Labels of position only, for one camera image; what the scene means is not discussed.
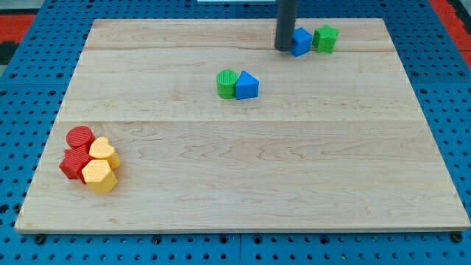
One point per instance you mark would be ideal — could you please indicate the red cylinder block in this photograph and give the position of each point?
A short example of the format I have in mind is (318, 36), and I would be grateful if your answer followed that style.
(80, 136)

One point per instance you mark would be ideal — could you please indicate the green cylinder block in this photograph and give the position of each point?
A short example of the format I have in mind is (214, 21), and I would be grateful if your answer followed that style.
(226, 83)

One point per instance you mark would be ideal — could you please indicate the yellow hexagon block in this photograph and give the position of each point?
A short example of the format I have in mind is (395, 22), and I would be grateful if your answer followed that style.
(99, 176)

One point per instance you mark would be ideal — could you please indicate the green star block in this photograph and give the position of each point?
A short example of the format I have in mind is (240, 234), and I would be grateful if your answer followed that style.
(325, 39)

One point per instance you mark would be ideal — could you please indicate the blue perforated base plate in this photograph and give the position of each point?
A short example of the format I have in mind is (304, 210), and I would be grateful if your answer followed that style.
(33, 85)

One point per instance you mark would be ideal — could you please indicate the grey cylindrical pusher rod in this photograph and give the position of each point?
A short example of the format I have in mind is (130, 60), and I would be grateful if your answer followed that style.
(286, 17)

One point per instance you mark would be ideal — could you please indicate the red star block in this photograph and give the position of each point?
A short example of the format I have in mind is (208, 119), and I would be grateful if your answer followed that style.
(73, 163)

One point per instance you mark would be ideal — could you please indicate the blue triangle block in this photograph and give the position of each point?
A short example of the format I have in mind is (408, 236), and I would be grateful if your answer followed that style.
(247, 86)

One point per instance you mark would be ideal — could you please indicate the yellow heart block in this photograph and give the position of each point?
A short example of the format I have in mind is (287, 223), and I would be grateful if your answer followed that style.
(102, 149)

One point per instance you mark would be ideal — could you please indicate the light wooden board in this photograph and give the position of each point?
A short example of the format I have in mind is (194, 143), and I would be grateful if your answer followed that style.
(334, 143)

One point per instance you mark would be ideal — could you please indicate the blue cube block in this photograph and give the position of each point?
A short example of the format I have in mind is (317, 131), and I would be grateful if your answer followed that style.
(301, 42)

